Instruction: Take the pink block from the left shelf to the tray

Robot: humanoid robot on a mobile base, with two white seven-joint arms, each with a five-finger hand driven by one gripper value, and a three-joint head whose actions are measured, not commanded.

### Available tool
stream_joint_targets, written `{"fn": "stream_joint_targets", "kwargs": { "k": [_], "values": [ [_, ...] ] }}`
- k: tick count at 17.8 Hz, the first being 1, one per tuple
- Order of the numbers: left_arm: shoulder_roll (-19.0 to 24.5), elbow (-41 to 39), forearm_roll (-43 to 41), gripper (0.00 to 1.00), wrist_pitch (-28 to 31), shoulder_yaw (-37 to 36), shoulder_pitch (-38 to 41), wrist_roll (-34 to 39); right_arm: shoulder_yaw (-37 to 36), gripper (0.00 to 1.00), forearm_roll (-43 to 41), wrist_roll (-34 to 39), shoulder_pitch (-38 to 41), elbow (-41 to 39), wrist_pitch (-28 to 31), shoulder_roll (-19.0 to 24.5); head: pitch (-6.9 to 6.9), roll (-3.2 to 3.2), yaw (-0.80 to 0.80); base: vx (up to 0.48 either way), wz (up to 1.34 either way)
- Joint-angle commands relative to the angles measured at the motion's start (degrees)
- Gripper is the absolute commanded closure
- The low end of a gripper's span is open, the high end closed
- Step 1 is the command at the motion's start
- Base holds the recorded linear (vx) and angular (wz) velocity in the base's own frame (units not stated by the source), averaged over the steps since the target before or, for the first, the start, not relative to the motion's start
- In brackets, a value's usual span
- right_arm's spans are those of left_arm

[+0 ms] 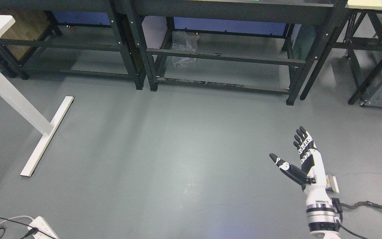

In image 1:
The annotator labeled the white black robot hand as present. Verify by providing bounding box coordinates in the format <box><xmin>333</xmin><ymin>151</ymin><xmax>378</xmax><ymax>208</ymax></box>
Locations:
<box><xmin>269</xmin><ymin>126</ymin><xmax>333</xmax><ymax>205</ymax></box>

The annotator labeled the silver white robot forearm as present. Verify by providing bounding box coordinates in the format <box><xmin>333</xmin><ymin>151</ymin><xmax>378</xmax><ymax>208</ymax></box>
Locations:
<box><xmin>306</xmin><ymin>201</ymin><xmax>341</xmax><ymax>239</ymax></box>

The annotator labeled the black metal shelf right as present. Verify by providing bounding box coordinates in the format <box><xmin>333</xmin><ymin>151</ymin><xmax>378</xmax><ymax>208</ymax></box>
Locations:
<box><xmin>119</xmin><ymin>0</ymin><xmax>349</xmax><ymax>106</ymax></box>

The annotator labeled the black metal shelf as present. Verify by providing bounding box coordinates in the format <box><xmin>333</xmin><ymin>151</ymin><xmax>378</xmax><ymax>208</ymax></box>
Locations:
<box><xmin>0</xmin><ymin>0</ymin><xmax>146</xmax><ymax>90</ymax></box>
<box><xmin>119</xmin><ymin>0</ymin><xmax>349</xmax><ymax>106</ymax></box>

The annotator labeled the black metal shelf left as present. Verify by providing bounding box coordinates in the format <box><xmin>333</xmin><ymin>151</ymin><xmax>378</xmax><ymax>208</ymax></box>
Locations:
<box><xmin>0</xmin><ymin>0</ymin><xmax>146</xmax><ymax>90</ymax></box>

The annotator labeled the clear plastic bag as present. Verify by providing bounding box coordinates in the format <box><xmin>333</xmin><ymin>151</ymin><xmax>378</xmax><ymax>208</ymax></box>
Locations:
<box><xmin>172</xmin><ymin>31</ymin><xmax>200</xmax><ymax>70</ymax></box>

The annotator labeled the white power strip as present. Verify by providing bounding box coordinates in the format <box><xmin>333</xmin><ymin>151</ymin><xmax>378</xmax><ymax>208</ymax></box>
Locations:
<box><xmin>28</xmin><ymin>216</ymin><xmax>60</xmax><ymax>239</ymax></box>

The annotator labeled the white desk with T-leg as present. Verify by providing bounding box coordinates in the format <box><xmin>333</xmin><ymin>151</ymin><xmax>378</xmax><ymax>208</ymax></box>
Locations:
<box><xmin>0</xmin><ymin>15</ymin><xmax>74</xmax><ymax>177</ymax></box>

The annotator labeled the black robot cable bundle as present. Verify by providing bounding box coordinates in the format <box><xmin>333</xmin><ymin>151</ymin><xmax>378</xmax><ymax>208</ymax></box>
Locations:
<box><xmin>332</xmin><ymin>198</ymin><xmax>382</xmax><ymax>239</ymax></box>

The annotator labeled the black frame cart right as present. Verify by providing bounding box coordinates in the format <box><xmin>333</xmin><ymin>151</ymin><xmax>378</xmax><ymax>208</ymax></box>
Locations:
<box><xmin>334</xmin><ymin>0</ymin><xmax>382</xmax><ymax>108</ymax></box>

